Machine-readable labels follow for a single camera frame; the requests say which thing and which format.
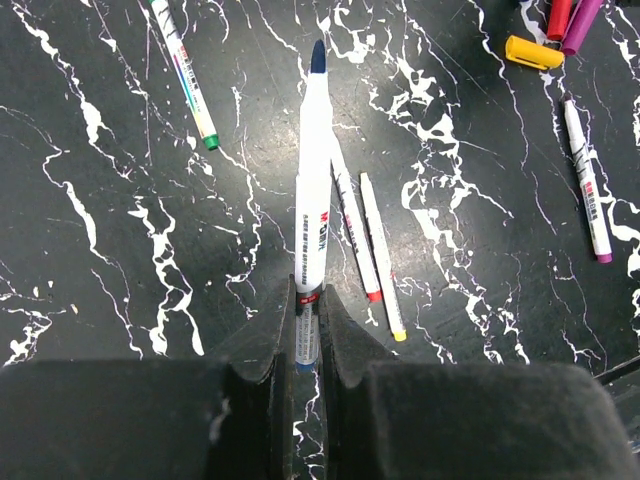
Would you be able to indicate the white pen purple end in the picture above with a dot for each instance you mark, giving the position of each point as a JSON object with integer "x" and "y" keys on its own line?
{"x": 587, "y": 182}

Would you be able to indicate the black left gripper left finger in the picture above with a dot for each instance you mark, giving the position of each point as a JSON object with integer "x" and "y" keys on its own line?
{"x": 251, "y": 435}

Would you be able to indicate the red pen cap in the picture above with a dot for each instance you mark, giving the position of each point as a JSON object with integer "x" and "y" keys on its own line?
{"x": 558, "y": 19}

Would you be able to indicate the white pen red end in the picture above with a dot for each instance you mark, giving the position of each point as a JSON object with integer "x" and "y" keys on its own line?
{"x": 353, "y": 221}

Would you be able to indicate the white pen yellow end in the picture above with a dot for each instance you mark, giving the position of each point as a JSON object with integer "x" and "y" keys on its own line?
{"x": 382, "y": 258}

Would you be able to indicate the white pen green end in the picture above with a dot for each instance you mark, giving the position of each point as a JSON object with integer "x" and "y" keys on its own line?
{"x": 186, "y": 74}

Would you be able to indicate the purple pen cap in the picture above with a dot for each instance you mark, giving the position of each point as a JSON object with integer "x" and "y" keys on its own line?
{"x": 579, "y": 25}

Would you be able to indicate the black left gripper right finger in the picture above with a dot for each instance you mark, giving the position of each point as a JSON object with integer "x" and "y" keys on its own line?
{"x": 348, "y": 355}

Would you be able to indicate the yellow pen cap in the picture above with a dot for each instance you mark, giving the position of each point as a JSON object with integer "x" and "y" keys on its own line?
{"x": 530, "y": 54}

